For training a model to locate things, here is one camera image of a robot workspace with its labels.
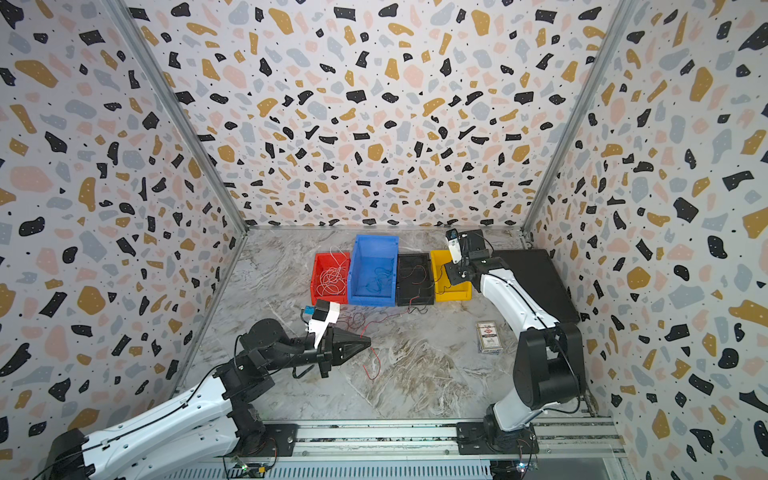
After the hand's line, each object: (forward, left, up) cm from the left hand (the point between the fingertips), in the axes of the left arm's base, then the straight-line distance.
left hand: (368, 345), depth 60 cm
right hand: (+31, -24, -13) cm, 42 cm away
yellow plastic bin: (+22, -19, -14) cm, 32 cm away
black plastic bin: (+37, -12, -29) cm, 48 cm away
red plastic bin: (+40, +20, -23) cm, 50 cm away
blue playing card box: (+12, -33, -25) cm, 43 cm away
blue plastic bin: (+39, +3, -28) cm, 48 cm away
